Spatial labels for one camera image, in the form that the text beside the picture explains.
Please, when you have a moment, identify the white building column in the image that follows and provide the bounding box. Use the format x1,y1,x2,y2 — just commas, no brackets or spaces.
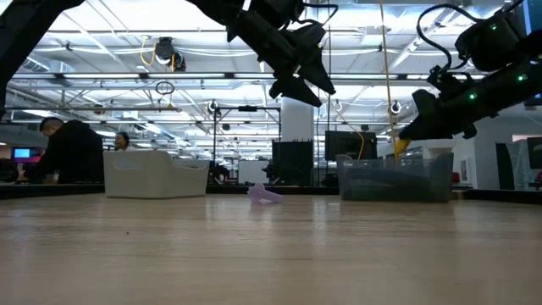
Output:
280,96,315,143

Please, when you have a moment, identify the person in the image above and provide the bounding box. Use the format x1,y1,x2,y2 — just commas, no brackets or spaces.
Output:
113,130,131,153
23,116,106,186

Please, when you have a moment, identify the black metal gantry frame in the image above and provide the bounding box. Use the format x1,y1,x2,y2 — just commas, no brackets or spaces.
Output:
211,104,283,187

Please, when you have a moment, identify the blue lit monitor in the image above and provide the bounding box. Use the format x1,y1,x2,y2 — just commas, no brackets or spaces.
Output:
11,146,43,164

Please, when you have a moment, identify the black ceiling cable reel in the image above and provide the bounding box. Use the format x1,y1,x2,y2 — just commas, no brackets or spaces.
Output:
152,36,187,73

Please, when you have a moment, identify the yellow staple remover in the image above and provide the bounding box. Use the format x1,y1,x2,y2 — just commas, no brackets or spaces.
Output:
392,137,412,161

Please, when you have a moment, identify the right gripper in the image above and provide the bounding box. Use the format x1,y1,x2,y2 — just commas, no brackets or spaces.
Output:
397,53,542,141

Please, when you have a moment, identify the purple staple remover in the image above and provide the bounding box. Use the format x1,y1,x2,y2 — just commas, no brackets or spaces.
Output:
247,181,284,206

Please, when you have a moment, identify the black aluminium table frame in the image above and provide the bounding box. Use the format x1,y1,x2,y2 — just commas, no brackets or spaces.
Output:
0,181,542,207

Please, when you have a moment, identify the brown translucent plastic bin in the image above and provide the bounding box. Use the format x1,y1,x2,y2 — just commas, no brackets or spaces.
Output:
335,152,455,203

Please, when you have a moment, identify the black upright panel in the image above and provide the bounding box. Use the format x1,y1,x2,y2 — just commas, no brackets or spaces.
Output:
495,141,516,191

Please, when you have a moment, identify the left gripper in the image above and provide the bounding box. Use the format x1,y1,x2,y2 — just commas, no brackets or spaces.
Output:
226,8,338,109

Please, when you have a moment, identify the yellow hanging cable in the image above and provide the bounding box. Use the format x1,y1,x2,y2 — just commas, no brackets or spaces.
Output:
378,0,401,143

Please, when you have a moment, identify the black cabinet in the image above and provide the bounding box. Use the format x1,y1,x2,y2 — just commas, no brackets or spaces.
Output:
271,140,315,187

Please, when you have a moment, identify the black monitor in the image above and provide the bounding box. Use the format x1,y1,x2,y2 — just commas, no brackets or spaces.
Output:
324,130,379,162

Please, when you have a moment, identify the grey plastic bin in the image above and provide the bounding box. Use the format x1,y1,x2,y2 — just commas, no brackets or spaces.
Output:
102,149,211,200

